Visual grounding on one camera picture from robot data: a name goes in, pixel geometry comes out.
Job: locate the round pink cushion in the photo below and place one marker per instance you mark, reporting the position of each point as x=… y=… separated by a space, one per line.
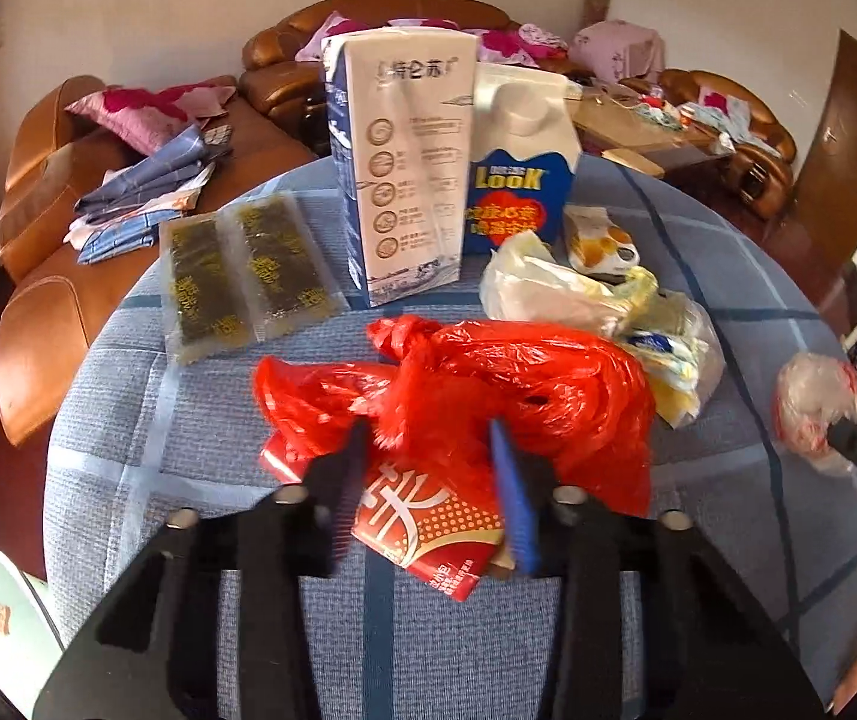
x=544 y=37

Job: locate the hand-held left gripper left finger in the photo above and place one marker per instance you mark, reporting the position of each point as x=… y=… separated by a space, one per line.
x=346 y=510

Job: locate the brown board against wall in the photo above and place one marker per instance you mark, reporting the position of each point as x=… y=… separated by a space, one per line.
x=598 y=0

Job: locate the blue white gable-top carton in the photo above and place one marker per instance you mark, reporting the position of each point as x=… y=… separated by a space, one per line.
x=522 y=187

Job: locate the red plastic bag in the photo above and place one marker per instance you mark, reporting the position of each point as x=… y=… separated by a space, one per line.
x=548 y=390

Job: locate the wooden coffee table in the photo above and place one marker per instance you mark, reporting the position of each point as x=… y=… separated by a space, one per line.
x=623 y=131

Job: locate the yellow white snack packet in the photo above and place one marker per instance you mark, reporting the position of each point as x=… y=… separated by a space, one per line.
x=599 y=240

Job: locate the folded white blue cloth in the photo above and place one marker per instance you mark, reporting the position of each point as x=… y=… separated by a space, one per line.
x=136 y=229

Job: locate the red paper carton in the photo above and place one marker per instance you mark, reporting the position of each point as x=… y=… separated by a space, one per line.
x=413 y=525

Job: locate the brown leather long sofa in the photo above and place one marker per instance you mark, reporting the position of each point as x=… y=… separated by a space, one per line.
x=278 y=45

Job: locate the blue plaid tablecloth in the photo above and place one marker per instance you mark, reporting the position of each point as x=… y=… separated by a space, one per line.
x=173 y=465

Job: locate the pink cloth-covered chair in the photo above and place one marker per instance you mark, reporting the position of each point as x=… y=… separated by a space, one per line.
x=619 y=52

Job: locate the brown leather armchair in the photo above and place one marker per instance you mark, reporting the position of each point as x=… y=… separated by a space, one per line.
x=762 y=165

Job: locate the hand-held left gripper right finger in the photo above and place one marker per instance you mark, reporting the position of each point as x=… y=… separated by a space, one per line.
x=517 y=510

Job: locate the tall white blue milk carton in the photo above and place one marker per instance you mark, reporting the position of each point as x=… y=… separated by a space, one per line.
x=406 y=165

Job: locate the white yellow plastic bag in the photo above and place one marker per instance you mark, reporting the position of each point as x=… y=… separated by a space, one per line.
x=548 y=289

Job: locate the brown leather chaise sofa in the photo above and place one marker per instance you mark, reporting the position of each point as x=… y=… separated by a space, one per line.
x=38 y=315

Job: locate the pink floral pillow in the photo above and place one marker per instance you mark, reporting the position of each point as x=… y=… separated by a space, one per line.
x=338 y=34
x=503 y=49
x=136 y=112

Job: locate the crumpled blue pink clothes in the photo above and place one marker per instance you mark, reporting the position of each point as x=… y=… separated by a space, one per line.
x=720 y=116

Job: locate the brown wooden door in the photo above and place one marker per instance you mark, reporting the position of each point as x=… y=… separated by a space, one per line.
x=855 y=157

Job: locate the light green cartoon-print bin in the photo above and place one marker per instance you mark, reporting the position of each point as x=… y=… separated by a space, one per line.
x=1 y=637

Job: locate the clear red-print plastic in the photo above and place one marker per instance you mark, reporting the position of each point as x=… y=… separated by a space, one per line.
x=810 y=405

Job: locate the clear bag of scraps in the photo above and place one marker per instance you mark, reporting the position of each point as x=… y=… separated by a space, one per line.
x=679 y=360

